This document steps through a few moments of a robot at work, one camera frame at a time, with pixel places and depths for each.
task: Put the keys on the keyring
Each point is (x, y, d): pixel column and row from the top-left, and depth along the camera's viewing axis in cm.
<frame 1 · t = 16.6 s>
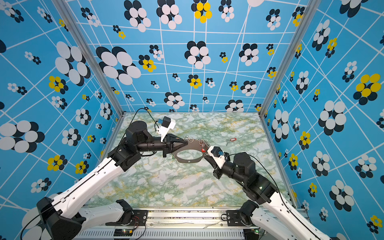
left hand: (187, 144, 61), fingers closed
right hand: (206, 156, 67), fingers closed
red key tag: (233, 139, 107), on the table

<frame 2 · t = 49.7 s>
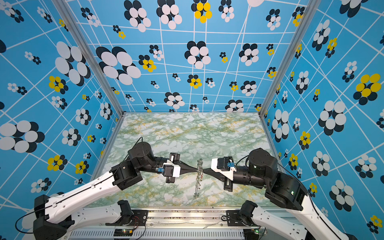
left hand: (196, 167, 52), fingers closed
right hand: (205, 168, 52), fingers closed
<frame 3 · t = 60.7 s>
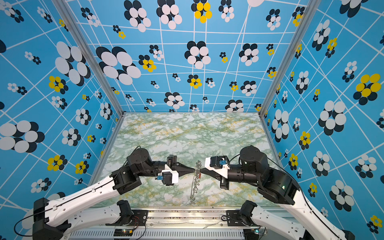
left hand: (196, 168, 56), fingers closed
right hand: (203, 171, 56), fingers closed
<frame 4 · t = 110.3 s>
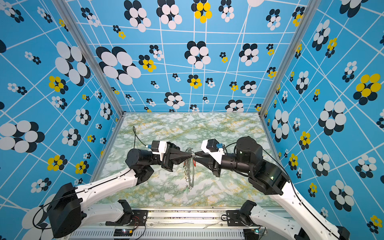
left hand: (190, 157, 53), fingers closed
right hand: (196, 154, 55), fingers closed
